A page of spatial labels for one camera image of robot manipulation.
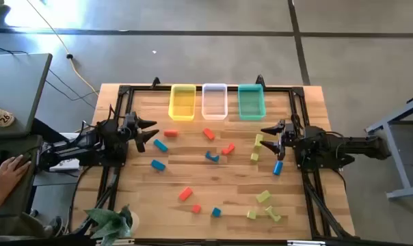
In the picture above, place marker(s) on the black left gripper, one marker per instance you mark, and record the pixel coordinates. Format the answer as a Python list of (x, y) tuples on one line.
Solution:
[(129, 135)]

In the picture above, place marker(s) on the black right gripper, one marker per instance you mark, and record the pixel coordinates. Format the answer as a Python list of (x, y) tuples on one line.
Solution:
[(289, 141)]

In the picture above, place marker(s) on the blue rectangular block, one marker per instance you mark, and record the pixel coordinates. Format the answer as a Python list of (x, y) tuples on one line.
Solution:
[(160, 145), (158, 165)]

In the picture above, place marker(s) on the red rounded block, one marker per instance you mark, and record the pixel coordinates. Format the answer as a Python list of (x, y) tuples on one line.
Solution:
[(170, 133)]

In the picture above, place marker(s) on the green cube block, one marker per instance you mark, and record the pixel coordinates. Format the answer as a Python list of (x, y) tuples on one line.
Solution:
[(251, 214), (254, 157)]

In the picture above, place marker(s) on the red bridge block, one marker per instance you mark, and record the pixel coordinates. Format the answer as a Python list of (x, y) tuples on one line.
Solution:
[(228, 149)]

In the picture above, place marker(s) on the red rectangular block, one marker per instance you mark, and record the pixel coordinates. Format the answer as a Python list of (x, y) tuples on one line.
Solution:
[(185, 193), (209, 134)]

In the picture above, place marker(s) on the blue bridge block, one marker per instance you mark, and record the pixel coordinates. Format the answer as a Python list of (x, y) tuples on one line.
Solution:
[(212, 158)]

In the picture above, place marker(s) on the green bridge block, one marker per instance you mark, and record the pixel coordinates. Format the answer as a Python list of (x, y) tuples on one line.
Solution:
[(272, 214)]

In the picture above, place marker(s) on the red cube block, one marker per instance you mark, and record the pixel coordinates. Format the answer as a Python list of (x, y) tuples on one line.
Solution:
[(196, 208)]

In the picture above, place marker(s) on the blue cube block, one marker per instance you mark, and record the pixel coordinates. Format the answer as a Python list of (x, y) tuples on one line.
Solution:
[(216, 212)]

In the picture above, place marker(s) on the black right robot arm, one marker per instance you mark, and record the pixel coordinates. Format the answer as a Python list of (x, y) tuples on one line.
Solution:
[(319, 143)]

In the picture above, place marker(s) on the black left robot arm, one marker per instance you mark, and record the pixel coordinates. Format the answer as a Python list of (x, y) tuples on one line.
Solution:
[(100, 140)]

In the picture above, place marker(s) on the blue cylinder block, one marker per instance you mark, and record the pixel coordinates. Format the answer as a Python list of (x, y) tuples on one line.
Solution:
[(278, 167)]

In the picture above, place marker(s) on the teal plastic bin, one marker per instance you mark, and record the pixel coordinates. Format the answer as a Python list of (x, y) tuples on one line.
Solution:
[(251, 117)]

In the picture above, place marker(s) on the yellow plastic bin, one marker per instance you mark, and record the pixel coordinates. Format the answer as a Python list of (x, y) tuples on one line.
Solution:
[(182, 118)]

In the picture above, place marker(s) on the green rectangular block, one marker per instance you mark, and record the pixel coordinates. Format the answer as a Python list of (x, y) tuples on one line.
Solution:
[(263, 196)]

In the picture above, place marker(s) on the clear plastic bin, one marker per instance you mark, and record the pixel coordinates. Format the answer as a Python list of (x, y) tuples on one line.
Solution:
[(214, 117)]

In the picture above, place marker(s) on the white printed box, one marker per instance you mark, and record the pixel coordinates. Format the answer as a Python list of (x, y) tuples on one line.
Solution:
[(66, 165)]

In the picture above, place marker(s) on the white plant pot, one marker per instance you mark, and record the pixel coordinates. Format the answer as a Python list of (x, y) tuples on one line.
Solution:
[(135, 222)]

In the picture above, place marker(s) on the black diagonal beam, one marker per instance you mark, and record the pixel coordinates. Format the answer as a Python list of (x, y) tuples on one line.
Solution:
[(46, 131)]

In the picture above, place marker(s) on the green potted plant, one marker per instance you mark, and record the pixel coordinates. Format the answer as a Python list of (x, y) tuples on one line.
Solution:
[(110, 223)]

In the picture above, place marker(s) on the silver aluminium bar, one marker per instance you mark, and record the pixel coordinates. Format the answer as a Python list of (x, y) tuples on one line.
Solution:
[(305, 243), (121, 241)]

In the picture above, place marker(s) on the grey metal table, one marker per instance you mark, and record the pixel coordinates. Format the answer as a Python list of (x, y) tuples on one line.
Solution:
[(396, 153)]

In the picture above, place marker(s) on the person's shoe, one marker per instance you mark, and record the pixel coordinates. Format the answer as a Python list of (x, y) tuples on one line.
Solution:
[(57, 226)]

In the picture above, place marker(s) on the grey desk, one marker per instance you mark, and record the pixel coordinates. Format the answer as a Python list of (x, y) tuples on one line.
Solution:
[(18, 85)]

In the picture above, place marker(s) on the dark desk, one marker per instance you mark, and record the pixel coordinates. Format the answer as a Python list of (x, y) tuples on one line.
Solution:
[(22, 194)]

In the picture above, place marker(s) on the person's hand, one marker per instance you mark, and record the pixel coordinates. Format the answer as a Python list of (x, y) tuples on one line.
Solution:
[(8, 176)]

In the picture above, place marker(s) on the person's leg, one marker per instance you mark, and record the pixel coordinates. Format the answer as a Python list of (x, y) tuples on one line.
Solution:
[(25, 225)]

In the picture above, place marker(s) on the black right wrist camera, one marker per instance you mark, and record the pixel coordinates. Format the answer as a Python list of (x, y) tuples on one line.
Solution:
[(289, 128)]

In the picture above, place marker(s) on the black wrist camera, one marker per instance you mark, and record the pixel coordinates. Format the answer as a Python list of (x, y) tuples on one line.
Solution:
[(289, 128), (131, 119)]

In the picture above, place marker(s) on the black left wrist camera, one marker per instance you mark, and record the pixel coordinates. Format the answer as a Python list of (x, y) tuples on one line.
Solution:
[(131, 119)]

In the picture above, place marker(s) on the black aluminium table frame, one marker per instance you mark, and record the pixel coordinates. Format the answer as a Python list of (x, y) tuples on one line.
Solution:
[(123, 89)]

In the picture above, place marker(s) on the black frame bracket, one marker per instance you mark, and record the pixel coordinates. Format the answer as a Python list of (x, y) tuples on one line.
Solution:
[(260, 81), (155, 82)]

